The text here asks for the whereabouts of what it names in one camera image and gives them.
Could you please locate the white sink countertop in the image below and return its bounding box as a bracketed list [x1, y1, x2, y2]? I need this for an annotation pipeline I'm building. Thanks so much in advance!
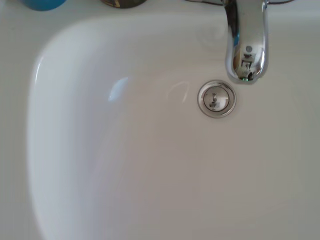
[0, 0, 320, 240]

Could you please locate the chrome sink drain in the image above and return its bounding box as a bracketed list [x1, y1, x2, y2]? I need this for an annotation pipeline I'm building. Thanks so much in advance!
[197, 79, 237, 118]

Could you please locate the dark round jar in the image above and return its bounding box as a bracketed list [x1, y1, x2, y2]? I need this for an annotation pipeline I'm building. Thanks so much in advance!
[99, 0, 149, 8]

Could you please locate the chrome faucet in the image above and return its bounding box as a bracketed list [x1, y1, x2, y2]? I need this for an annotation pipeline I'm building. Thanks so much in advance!
[184, 0, 296, 86]

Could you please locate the blue plastic jar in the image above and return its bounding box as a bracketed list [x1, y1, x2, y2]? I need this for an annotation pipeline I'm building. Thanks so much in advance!
[19, 0, 69, 12]

